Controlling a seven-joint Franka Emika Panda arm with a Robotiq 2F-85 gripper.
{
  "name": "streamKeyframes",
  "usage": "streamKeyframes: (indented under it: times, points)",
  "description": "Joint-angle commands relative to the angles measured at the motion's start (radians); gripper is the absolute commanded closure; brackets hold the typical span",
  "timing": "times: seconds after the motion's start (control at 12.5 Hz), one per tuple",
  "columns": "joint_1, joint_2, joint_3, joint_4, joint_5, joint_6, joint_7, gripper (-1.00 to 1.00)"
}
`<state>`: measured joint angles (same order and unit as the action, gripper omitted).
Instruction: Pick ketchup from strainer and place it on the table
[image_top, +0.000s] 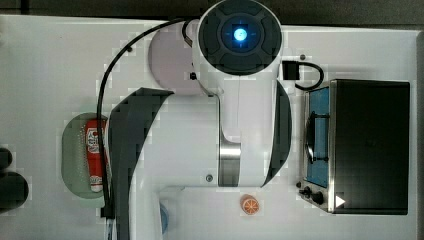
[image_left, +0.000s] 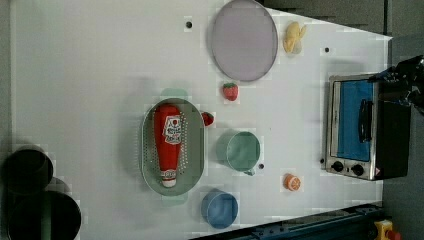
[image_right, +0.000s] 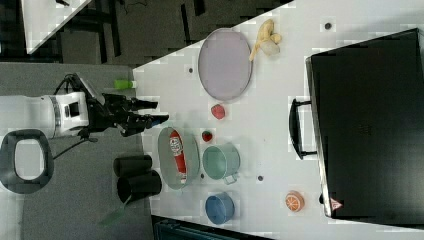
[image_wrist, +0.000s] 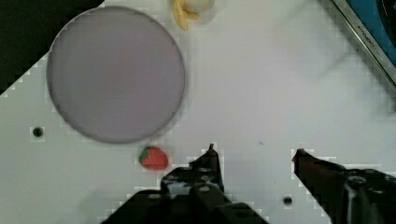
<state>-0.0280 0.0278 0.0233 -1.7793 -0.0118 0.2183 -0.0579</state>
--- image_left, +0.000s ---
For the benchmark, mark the red ketchup bottle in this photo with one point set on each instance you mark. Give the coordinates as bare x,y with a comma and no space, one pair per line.
168,138

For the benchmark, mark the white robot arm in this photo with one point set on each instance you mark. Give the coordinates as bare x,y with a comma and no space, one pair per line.
35,211

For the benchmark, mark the green oval strainer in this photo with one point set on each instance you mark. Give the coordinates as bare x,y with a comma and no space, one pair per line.
192,153

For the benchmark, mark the red toy strawberry lower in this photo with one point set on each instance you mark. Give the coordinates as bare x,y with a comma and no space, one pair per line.
208,118

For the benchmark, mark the red toy strawberry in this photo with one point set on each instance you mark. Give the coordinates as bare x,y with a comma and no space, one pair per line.
230,91
208,118

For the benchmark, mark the red toy strawberry upper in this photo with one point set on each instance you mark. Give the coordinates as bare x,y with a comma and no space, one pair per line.
230,91

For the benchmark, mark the green mug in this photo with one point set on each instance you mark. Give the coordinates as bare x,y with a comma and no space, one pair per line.
239,150

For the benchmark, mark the grey round plate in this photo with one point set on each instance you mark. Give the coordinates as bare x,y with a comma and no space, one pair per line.
244,40

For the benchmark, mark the blue cup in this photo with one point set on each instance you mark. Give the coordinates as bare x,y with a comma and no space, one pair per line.
219,209

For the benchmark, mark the orange slice toy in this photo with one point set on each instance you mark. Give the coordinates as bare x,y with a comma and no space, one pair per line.
292,182

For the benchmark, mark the yellow toy banana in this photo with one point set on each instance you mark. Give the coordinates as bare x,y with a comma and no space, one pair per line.
293,37

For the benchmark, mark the silver black toaster oven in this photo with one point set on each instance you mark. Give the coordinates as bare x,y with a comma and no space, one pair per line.
367,138

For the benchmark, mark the yellow red clamp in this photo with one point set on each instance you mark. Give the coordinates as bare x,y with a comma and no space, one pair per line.
385,231

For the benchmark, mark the blue metal frame rail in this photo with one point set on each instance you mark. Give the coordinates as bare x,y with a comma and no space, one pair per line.
353,223

